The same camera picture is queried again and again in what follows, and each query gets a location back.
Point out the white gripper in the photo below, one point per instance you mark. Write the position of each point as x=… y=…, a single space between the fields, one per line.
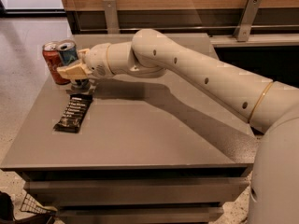
x=97 y=61

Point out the blue silver redbull can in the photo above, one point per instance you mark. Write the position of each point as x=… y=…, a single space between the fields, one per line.
x=68 y=53

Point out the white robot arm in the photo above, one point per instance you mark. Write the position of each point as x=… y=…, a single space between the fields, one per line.
x=268 y=106

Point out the red coke can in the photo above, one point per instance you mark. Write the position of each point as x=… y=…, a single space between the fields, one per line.
x=53 y=61

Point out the black snack bar wrapper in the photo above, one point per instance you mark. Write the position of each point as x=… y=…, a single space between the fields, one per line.
x=74 y=113

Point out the grey drawer cabinet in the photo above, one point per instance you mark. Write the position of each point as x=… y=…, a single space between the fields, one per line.
x=149 y=151

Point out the left metal bracket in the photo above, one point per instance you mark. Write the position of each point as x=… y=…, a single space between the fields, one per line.
x=111 y=16

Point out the metal bracket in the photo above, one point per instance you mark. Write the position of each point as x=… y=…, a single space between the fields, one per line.
x=111 y=16
x=242 y=30

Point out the black wire basket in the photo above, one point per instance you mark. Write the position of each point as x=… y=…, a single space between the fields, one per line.
x=32 y=206

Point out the right metal bracket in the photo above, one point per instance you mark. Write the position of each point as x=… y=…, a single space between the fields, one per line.
x=242 y=30

